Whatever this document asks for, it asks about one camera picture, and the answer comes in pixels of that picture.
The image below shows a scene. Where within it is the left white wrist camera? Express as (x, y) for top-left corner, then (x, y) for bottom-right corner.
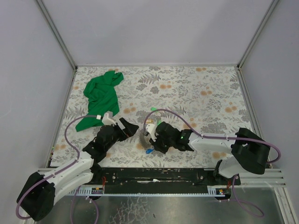
(102, 111), (116, 126)

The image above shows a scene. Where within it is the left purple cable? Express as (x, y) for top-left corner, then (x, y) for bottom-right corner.
(15, 114), (103, 219)

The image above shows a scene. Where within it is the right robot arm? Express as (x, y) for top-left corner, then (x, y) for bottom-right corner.
(145, 122), (270, 178)

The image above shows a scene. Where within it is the purple cable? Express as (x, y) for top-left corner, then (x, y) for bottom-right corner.
(143, 109), (282, 217)
(15, 114), (103, 219)

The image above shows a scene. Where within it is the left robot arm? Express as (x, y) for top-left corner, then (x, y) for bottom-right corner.
(16, 118), (139, 221)

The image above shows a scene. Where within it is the blue key tag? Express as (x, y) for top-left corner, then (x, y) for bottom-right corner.
(146, 148), (154, 154)

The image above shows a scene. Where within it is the green cloth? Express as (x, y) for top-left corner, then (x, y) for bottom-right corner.
(75, 70), (124, 132)

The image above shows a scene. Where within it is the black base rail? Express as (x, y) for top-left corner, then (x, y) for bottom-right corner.
(87, 168), (241, 195)

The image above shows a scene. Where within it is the floral table mat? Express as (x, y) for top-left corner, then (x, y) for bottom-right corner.
(48, 66), (252, 168)

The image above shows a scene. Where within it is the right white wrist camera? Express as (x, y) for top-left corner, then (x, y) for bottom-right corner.
(144, 124), (157, 141)

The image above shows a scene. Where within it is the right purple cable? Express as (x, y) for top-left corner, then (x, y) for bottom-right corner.
(143, 109), (282, 217)

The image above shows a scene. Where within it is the aluminium frame rail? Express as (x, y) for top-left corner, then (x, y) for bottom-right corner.
(33, 167), (285, 189)

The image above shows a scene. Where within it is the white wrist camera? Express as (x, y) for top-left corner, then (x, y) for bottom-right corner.
(102, 111), (116, 126)
(144, 124), (157, 141)

